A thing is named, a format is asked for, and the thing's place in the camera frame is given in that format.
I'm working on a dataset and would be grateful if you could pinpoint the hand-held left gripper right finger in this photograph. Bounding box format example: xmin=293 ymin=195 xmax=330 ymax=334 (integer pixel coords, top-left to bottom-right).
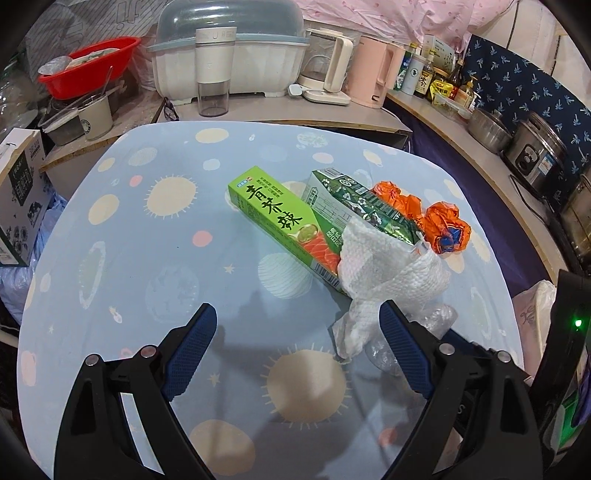
xmin=379 ymin=299 xmax=542 ymax=480

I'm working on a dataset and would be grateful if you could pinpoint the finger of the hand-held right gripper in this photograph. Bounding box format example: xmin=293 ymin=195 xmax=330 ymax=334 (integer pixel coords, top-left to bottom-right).
xmin=445 ymin=330 xmax=532 ymax=384

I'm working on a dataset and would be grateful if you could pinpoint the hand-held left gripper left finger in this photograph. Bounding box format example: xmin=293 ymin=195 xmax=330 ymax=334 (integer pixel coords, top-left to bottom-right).
xmin=54 ymin=302 xmax=218 ymax=480

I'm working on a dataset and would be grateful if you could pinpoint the clear plastic wrap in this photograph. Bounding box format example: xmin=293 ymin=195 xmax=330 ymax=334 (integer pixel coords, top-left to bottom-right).
xmin=365 ymin=302 xmax=458 ymax=377

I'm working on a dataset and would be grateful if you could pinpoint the bin with white bag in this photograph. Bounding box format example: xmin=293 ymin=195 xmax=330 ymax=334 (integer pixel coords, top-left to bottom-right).
xmin=510 ymin=279 xmax=557 ymax=379

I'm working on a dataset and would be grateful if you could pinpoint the white paper towel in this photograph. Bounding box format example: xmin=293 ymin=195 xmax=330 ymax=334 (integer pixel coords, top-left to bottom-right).
xmin=330 ymin=217 xmax=452 ymax=361

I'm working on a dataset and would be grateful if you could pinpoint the large orange foil wrapper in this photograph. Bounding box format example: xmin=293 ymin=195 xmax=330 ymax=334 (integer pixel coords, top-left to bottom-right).
xmin=422 ymin=200 xmax=472 ymax=256

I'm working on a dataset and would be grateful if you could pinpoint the small orange foil wrapper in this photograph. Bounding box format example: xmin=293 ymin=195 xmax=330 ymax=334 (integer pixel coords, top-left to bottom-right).
xmin=397 ymin=194 xmax=424 ymax=222
xmin=373 ymin=181 xmax=402 ymax=204

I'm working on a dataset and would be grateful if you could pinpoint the dark green drink carton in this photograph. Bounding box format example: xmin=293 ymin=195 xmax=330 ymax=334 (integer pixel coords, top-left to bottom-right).
xmin=302 ymin=168 xmax=419 ymax=245

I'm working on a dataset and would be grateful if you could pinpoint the light green paper box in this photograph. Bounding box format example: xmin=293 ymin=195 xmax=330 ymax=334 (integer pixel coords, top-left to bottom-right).
xmin=227 ymin=165 xmax=352 ymax=292

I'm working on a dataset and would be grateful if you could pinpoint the blue dotted tablecloth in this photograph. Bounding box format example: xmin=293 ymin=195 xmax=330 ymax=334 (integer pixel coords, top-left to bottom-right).
xmin=16 ymin=121 xmax=527 ymax=480

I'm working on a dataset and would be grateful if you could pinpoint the purple counter skirt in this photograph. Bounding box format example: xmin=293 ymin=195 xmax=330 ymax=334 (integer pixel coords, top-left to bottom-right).
xmin=383 ymin=104 xmax=555 ymax=296

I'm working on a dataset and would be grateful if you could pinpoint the steel rice cooker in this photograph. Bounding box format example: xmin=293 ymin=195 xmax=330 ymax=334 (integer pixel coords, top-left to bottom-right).
xmin=502 ymin=111 xmax=571 ymax=197

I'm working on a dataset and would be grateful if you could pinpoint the small steel pot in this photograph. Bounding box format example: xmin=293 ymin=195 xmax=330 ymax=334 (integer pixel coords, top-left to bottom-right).
xmin=467 ymin=107 xmax=513 ymax=155

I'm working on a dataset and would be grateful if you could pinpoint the clear food container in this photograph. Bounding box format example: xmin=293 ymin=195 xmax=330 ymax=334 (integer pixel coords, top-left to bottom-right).
xmin=438 ymin=99 xmax=472 ymax=121

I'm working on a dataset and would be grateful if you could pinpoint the white and green cardboard box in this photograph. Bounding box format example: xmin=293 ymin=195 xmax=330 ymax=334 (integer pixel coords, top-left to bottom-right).
xmin=0 ymin=128 xmax=54 ymax=267

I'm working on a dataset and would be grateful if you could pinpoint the yellow pump bottle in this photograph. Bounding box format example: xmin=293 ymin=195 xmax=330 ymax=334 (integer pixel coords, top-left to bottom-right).
xmin=455 ymin=78 xmax=478 ymax=109

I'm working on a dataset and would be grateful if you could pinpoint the white round container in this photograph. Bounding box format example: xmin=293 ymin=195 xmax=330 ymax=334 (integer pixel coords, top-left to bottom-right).
xmin=76 ymin=95 xmax=114 ymax=141

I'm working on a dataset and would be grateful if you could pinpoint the grey plastic box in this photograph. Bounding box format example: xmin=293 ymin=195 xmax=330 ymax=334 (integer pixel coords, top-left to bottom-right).
xmin=39 ymin=111 xmax=86 ymax=146

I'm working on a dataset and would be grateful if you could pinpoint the tall dark glass bottle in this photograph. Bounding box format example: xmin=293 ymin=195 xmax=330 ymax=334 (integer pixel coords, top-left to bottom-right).
xmin=449 ymin=59 xmax=465 ymax=100

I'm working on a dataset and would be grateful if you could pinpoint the dark sauce bottle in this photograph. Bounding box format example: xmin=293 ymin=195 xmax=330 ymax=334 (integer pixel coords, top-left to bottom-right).
xmin=414 ymin=51 xmax=437 ymax=99

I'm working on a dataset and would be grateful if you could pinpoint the navy printed cloth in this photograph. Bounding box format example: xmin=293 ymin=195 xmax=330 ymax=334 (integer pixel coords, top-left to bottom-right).
xmin=462 ymin=34 xmax=591 ymax=176

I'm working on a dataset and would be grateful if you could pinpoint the white bottle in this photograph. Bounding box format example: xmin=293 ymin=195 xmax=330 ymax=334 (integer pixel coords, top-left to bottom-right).
xmin=401 ymin=54 xmax=423 ymax=95

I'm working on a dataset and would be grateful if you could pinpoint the pink electric kettle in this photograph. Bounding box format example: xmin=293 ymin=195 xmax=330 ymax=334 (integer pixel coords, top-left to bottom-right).
xmin=347 ymin=34 xmax=407 ymax=109

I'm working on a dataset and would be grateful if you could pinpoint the glass electric kettle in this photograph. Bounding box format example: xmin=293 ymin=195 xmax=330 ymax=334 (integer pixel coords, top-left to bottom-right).
xmin=298 ymin=28 xmax=354 ymax=106

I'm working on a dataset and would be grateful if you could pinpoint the red plastic basin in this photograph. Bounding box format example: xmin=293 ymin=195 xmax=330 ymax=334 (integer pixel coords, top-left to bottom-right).
xmin=38 ymin=36 xmax=141 ymax=100

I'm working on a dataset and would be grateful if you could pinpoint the white blender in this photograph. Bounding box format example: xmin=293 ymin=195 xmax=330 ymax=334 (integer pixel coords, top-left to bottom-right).
xmin=194 ymin=27 xmax=238 ymax=117

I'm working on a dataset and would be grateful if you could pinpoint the white dish drainer box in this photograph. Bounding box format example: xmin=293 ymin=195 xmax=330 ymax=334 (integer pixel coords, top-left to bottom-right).
xmin=147 ymin=0 xmax=311 ymax=100

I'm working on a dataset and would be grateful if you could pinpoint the pink spotted cloth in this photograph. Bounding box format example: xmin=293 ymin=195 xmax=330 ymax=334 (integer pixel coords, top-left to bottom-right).
xmin=295 ymin=0 xmax=550 ymax=56

